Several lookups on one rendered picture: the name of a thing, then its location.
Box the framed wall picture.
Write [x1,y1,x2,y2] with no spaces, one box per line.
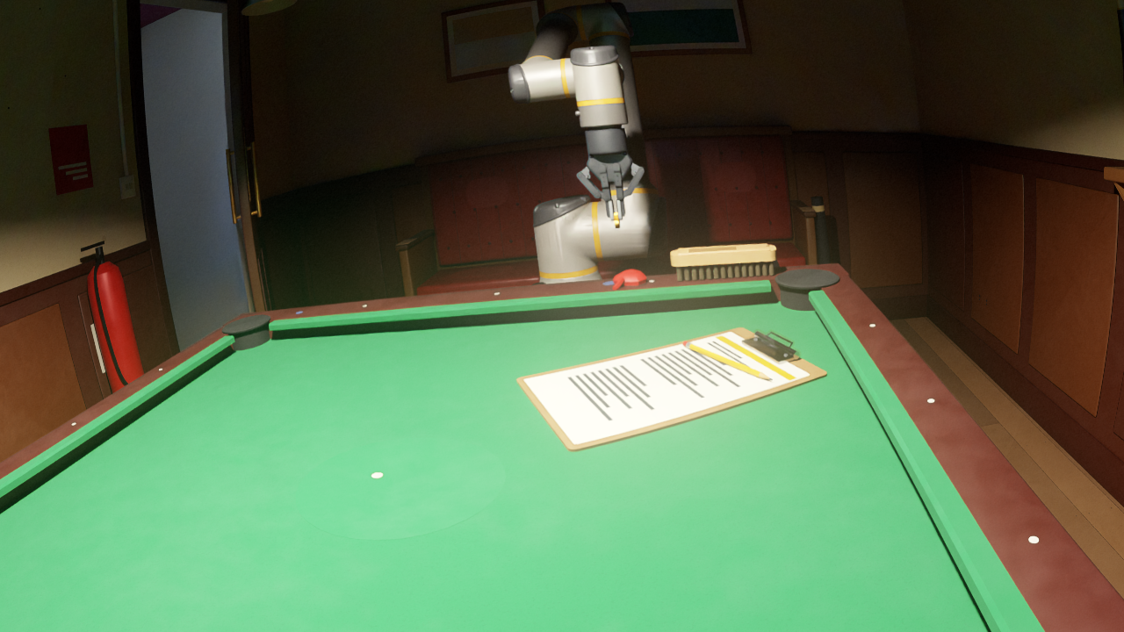
[615,0,753,56]
[441,0,546,83]

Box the white door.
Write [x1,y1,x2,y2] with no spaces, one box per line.
[139,4,264,352]

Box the red wall sign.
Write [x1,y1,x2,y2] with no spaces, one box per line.
[47,124,95,197]

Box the dark bottle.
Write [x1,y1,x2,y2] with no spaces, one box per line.
[809,196,840,265]

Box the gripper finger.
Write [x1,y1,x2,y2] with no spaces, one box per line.
[615,155,645,213]
[576,157,616,212]

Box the wooden table brush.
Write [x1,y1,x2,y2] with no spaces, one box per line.
[669,243,780,284]

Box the white printed paper sheet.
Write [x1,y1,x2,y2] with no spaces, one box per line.
[523,331,811,446]

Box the red upholstered wooden bench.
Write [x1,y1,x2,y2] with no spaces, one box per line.
[395,130,823,297]

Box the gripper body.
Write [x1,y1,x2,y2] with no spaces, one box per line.
[583,127,630,164]

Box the red fire extinguisher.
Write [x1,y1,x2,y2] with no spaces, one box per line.
[80,241,147,392]

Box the yellow pencil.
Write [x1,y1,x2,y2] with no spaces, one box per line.
[684,341,775,383]

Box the brown clipboard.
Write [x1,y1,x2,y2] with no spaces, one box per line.
[516,327,828,452]

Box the green felt pool table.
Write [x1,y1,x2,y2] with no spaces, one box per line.
[0,263,1124,632]

